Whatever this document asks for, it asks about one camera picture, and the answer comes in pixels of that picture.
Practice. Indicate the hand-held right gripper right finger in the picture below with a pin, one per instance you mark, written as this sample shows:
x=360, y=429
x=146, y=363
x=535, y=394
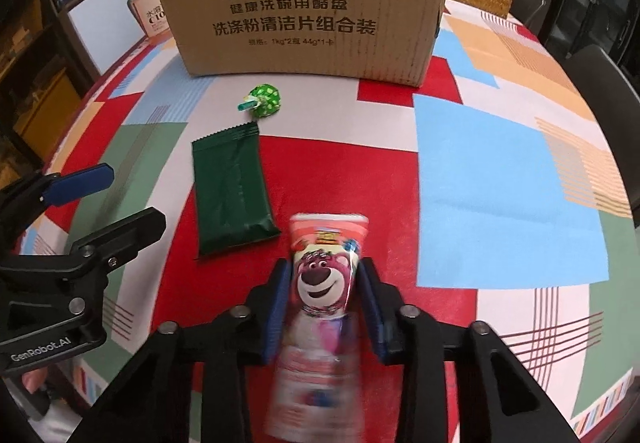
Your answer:
x=375, y=323

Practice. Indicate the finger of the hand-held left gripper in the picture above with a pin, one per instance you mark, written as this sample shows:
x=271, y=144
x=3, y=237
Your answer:
x=135, y=228
x=80, y=180

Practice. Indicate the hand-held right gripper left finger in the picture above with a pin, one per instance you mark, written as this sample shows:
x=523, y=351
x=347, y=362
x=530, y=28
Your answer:
x=277, y=313

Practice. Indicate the pink bear snack packet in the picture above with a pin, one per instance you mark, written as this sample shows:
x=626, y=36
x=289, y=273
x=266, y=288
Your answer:
x=320, y=283

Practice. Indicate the brown cardboard box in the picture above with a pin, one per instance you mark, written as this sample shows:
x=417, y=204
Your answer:
x=300, y=13

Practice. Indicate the person's left hand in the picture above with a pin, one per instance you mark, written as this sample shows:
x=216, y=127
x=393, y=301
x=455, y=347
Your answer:
x=35, y=378

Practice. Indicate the yellow storage box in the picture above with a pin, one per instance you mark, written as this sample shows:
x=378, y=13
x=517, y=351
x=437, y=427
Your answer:
x=45, y=118

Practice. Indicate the dark green snack packet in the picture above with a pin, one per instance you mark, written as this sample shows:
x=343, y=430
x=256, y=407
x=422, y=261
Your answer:
x=230, y=193

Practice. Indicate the white counter cabinets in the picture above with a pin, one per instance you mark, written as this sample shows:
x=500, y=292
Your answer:
x=95, y=28

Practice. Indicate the green wrapped lollipop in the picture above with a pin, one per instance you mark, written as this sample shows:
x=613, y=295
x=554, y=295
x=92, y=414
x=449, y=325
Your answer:
x=265, y=98

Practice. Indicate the dark grey dining chair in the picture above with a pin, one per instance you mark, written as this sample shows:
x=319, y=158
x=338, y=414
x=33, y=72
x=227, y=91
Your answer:
x=530, y=5
x=605, y=73

